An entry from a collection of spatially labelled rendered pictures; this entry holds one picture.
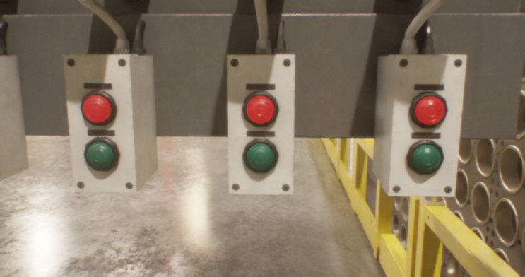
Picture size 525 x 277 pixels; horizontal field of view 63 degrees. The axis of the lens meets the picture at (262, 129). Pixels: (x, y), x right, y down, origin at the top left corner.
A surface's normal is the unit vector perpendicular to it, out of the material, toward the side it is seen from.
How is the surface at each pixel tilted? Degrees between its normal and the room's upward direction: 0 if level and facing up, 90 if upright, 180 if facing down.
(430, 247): 90
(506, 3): 90
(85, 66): 90
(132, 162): 90
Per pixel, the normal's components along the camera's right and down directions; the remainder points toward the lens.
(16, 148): 1.00, 0.00
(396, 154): -0.04, 0.18
